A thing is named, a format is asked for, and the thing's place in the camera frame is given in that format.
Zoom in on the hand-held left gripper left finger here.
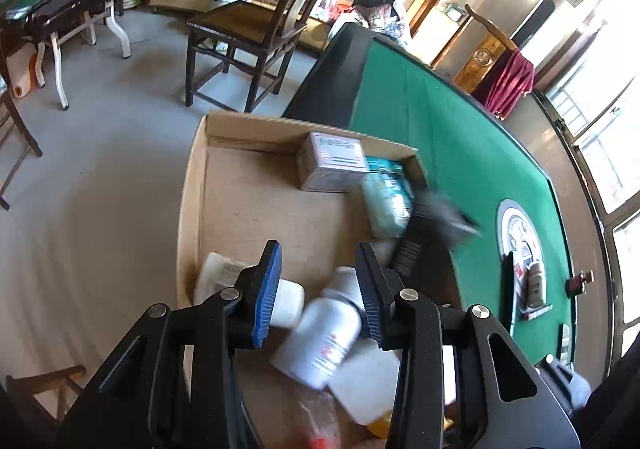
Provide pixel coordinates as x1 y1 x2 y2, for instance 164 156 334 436
55 240 283 449

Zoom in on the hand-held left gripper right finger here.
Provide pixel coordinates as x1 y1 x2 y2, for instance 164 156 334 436
356 241 581 449

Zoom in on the white squeeze bottle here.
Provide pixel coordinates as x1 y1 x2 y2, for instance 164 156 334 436
192 252 306 329

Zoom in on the white pill bottle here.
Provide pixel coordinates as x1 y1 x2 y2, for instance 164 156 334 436
270 266 368 390

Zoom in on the cardboard box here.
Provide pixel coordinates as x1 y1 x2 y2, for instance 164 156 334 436
176 110 463 449

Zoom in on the black tube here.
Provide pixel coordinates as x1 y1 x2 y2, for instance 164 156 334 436
390 186 483 278

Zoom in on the clear packet with red item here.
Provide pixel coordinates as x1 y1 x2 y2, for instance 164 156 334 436
295 389 347 449

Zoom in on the small grey box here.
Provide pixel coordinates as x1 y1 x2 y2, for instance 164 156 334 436
559 324 574 366

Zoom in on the small dark red item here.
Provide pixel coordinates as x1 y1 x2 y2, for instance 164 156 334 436
565 270 596 295

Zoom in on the white green packet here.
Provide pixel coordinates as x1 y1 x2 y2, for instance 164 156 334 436
361 156 417 238

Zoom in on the small bottle on table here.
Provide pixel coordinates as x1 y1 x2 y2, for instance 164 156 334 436
525 261 547 308

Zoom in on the black pen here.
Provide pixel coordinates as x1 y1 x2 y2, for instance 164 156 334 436
504 251 517 330

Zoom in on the yellow packet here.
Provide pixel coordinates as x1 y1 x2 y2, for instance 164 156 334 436
367 404 456 441

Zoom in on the small white carton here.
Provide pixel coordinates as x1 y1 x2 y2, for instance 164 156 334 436
296 132 372 193

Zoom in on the round table centre panel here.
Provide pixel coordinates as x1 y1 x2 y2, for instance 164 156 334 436
496 199 552 326

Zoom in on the green felt mahjong table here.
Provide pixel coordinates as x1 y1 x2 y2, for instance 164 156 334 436
282 22 576 370

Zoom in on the wooden stool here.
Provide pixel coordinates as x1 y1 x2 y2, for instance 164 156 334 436
0 364 89 432

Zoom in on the dark red cloth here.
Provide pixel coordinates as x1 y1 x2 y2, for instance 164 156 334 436
472 49 536 121

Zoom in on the wooden lectern with red cloth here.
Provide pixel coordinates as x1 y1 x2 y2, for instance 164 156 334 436
452 4 522 96

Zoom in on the dark wooden chair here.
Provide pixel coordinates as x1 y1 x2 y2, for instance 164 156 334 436
185 0 367 113

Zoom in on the pile of clothes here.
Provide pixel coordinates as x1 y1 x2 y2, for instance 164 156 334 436
352 0 414 43

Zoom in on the white plastic bag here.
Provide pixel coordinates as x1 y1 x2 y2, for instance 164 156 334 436
312 0 339 23

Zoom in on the orange white plastic jug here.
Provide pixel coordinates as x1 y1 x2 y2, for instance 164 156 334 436
12 52 47 101

